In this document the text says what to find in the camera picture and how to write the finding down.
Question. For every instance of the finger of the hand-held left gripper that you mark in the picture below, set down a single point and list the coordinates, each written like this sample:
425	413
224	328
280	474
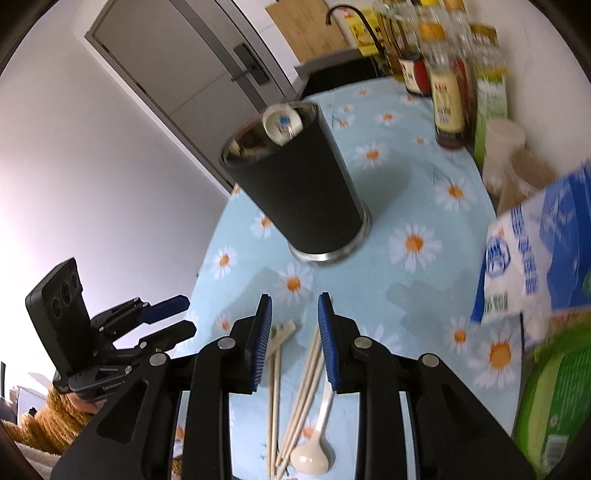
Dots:
178	332
166	307

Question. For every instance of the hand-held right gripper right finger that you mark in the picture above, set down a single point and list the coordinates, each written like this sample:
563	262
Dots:
328	341

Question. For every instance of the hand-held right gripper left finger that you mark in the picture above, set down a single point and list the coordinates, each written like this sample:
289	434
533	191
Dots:
263	341

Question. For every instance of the black utensil holder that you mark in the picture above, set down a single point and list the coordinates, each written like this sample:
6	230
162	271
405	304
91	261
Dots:
295	194

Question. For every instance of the person's left forearm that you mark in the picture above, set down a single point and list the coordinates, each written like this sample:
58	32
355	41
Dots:
51	424

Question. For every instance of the white fluffy rug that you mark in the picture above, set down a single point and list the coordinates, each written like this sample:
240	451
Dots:
37	467

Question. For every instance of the blue daisy print tablecloth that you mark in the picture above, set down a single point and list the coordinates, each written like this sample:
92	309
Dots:
415	184

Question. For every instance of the white ceramic spoon blue print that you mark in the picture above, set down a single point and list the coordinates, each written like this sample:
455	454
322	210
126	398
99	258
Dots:
281	124

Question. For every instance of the blue white salt bag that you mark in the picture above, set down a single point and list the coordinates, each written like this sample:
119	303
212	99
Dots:
531	258

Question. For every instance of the grey door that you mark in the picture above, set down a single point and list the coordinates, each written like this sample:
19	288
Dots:
184	69

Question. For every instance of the green plastic package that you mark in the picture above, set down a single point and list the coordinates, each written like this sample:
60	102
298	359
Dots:
558	406

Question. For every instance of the clear plastic jar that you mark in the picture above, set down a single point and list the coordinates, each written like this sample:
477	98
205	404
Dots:
531	180

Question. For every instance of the white lidded jar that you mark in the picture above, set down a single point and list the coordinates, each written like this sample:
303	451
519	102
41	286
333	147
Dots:
503	147

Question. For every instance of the dark sauce bottle pale label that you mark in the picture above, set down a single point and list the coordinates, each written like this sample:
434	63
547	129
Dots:
448	106

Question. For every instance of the dark bottle red label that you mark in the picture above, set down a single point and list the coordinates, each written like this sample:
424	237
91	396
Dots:
418	76

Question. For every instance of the red sauce bottle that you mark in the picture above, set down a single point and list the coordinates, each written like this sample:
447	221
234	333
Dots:
466	92

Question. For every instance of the green white packet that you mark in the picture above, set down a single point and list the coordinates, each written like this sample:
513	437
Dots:
491	97

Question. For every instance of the yellow carton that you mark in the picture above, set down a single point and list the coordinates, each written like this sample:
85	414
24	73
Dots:
358	32

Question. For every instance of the wooden cutting board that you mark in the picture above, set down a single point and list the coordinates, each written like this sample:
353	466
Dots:
304	27

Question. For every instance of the black faucet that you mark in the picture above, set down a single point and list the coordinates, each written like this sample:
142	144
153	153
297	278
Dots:
364	27

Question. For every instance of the greenish glass bottle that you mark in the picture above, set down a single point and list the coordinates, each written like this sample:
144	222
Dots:
397	32

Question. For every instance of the clear bottle yellow label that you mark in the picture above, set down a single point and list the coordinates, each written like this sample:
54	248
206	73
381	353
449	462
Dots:
434	23

